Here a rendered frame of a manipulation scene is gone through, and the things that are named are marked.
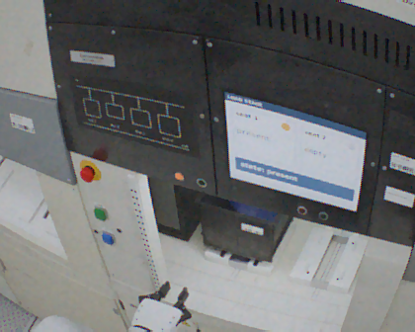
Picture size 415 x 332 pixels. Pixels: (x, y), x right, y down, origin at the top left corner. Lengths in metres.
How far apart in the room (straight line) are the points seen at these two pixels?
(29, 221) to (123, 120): 0.92
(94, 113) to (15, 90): 0.29
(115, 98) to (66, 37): 0.20
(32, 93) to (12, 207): 0.84
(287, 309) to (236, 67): 0.89
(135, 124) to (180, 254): 0.71
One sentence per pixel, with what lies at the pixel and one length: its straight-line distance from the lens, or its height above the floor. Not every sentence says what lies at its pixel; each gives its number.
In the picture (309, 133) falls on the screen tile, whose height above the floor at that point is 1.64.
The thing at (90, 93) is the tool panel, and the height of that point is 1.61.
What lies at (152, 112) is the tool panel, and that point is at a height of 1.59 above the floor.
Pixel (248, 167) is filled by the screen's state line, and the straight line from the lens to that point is 1.29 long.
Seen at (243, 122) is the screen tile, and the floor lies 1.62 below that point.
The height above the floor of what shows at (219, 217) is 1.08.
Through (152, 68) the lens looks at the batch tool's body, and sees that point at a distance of 1.24.
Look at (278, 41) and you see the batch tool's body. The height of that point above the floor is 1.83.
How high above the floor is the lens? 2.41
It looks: 44 degrees down
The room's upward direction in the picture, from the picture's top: 5 degrees counter-clockwise
